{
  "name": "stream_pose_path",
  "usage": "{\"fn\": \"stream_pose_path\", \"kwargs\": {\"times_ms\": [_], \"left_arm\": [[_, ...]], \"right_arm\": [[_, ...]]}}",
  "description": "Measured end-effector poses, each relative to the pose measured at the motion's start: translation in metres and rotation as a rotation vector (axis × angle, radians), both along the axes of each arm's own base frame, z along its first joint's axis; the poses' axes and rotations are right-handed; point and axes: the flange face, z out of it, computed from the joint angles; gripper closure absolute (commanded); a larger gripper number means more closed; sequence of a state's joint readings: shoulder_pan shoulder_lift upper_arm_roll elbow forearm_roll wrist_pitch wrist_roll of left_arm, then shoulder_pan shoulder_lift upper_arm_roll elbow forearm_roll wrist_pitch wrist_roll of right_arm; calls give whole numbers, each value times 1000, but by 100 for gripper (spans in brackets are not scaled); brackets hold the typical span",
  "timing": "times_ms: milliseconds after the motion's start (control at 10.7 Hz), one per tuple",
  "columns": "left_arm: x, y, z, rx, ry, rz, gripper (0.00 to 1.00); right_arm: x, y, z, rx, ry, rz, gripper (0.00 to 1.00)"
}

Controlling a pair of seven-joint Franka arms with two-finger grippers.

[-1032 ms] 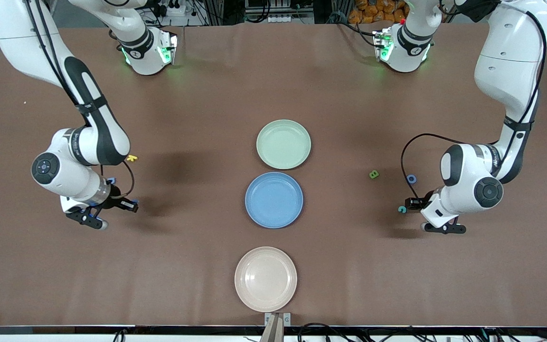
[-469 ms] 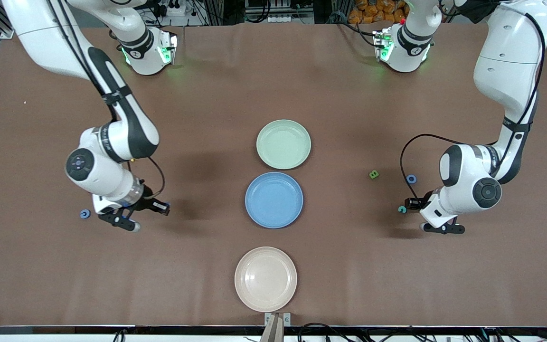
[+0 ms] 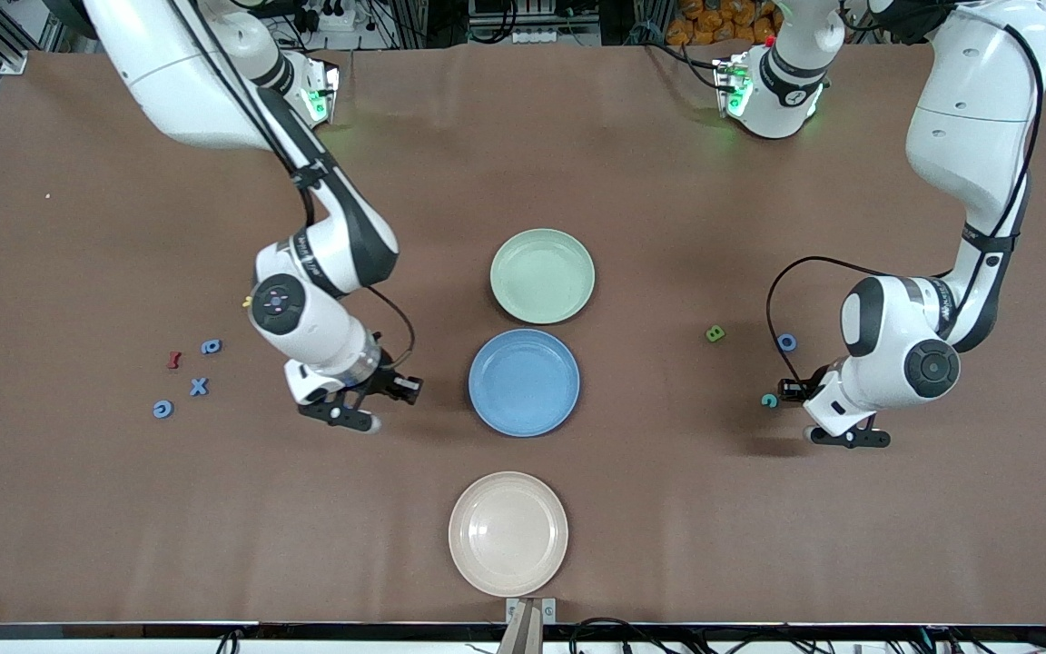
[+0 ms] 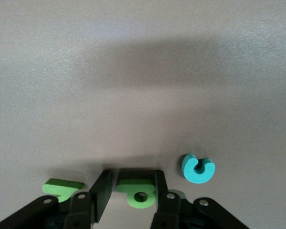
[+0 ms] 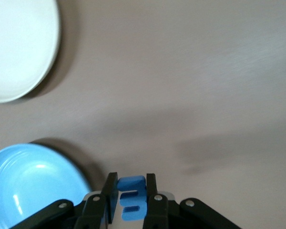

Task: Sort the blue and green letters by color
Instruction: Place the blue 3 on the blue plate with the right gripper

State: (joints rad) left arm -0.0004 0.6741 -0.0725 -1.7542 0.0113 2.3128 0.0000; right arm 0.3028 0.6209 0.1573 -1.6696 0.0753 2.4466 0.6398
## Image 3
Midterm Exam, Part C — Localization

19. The beige plate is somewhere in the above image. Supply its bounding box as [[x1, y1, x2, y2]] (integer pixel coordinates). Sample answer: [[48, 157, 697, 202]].
[[448, 471, 569, 599]]

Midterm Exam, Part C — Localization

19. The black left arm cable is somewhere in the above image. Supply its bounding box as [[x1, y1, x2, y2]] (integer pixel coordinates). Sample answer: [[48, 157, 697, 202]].
[[764, 0, 1046, 387]]

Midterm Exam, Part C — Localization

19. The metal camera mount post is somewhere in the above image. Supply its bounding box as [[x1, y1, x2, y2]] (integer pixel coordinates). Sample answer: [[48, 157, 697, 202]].
[[496, 597, 558, 654]]

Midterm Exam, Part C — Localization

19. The blue plate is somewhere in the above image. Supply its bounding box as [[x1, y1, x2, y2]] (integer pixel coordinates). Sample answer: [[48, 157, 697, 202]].
[[468, 328, 581, 439]]

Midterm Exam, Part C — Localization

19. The green plate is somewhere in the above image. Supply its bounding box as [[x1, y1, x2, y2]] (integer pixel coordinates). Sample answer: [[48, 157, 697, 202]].
[[489, 228, 596, 325]]

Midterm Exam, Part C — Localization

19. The orange fruit pile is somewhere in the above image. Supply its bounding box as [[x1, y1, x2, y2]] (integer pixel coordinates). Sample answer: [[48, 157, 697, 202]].
[[666, 0, 783, 46]]

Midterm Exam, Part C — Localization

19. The brown paper table cover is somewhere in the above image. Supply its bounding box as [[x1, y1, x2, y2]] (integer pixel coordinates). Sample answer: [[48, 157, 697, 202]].
[[0, 41, 1046, 628]]

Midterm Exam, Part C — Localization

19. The black base cable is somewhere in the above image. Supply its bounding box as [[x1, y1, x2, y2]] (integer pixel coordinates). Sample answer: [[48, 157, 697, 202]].
[[641, 36, 725, 92]]

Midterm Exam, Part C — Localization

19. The white power strip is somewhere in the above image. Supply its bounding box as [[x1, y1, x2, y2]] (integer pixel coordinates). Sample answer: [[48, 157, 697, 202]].
[[511, 27, 601, 46], [291, 0, 360, 34]]

